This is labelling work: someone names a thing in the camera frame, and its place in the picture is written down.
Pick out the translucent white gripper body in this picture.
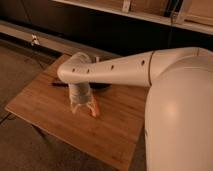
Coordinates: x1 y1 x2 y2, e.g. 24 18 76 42
68 83 93 113

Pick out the orange carrot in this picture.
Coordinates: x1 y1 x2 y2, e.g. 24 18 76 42
91 97 100 117

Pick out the small white wall fixture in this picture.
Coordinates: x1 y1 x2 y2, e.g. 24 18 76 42
31 34 40 46

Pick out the black pan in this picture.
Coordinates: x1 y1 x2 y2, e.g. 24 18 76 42
51 80 111 90

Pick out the wooden shelf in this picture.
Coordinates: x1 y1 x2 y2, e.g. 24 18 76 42
53 0 213 35

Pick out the wooden table board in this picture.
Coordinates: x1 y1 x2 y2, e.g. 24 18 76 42
6 55 147 171

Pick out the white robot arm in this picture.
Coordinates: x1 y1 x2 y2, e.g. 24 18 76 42
57 47 213 171

